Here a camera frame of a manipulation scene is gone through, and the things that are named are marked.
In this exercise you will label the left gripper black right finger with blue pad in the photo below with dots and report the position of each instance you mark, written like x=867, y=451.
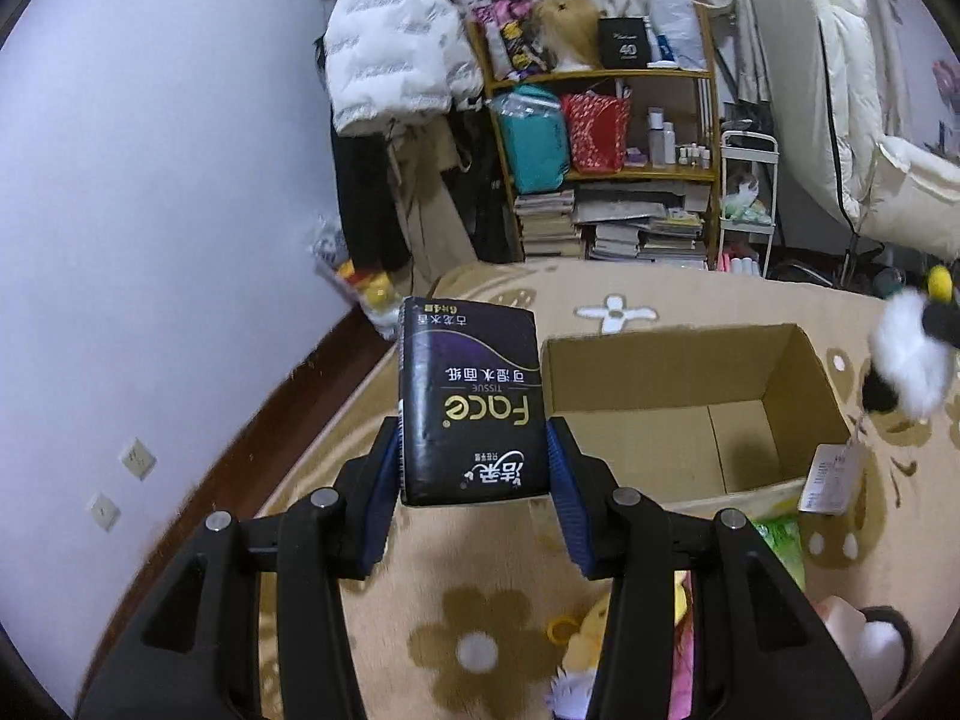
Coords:
x=759, y=648

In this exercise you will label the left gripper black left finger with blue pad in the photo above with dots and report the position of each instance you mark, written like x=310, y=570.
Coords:
x=192, y=648

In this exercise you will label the pink plush toy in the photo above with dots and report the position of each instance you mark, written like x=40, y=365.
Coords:
x=681, y=693

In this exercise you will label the yellow dog plush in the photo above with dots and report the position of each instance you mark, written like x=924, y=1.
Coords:
x=581, y=638

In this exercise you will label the white black fluffy plush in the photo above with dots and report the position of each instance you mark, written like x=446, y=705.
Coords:
x=914, y=350

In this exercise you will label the black tissue pack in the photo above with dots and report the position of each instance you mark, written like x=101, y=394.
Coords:
x=471, y=404

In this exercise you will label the pink white plush slipper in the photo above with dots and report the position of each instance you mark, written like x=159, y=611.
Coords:
x=877, y=642

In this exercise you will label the green tissue pack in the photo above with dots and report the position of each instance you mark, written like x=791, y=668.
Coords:
x=782, y=534

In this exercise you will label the white-haired doll plush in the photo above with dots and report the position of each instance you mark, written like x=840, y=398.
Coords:
x=568, y=697

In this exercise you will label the open cardboard box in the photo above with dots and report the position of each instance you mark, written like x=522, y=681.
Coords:
x=699, y=419

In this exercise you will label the plastic bag with toys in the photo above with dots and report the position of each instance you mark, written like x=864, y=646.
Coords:
x=369, y=288

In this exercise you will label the white metal cart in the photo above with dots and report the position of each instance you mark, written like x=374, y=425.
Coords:
x=748, y=205

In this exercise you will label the stack of books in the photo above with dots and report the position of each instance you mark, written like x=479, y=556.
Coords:
x=547, y=225

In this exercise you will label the beige coat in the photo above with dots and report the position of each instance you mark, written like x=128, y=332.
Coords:
x=431, y=225

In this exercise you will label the wooden shelf unit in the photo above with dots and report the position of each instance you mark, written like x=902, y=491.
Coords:
x=673, y=135

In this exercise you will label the red patterned bag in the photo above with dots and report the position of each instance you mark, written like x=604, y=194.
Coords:
x=597, y=126

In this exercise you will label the teal bag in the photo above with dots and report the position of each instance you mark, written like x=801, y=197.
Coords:
x=533, y=126

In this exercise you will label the black box with 40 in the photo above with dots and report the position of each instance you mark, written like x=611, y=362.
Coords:
x=623, y=43

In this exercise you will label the white puffer jacket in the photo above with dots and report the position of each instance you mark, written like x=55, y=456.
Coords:
x=397, y=63

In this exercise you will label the white padded chair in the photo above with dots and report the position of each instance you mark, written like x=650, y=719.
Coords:
x=823, y=80

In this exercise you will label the blonde wig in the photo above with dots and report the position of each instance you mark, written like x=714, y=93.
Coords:
x=570, y=33

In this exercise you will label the lower wall socket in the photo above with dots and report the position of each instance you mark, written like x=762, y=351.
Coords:
x=104, y=511

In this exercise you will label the wall socket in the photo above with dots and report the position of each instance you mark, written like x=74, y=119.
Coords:
x=137, y=459
x=104, y=511

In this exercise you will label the upper wall socket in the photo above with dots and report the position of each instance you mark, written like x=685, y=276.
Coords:
x=137, y=459

